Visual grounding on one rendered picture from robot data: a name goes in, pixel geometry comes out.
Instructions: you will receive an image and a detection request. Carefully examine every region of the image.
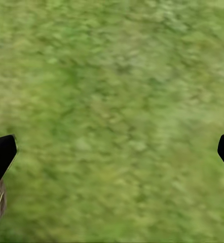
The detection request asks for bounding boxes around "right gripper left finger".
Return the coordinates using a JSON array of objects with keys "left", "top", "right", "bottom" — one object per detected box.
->
[{"left": 0, "top": 135, "right": 17, "bottom": 180}]

